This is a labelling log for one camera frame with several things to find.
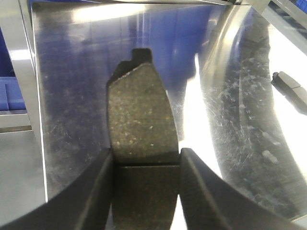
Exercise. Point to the blue bin under table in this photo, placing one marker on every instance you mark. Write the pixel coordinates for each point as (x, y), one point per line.
(10, 94)

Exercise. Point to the grey brake pad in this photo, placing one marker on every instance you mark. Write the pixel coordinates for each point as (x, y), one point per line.
(291, 90)
(144, 144)

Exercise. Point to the steel roller rack frame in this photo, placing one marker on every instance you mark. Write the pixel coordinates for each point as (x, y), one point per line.
(16, 27)

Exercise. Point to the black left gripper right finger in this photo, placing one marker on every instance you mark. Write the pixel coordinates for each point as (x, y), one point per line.
(209, 203)

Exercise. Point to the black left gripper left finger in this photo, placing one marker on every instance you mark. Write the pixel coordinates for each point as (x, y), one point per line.
(83, 205)

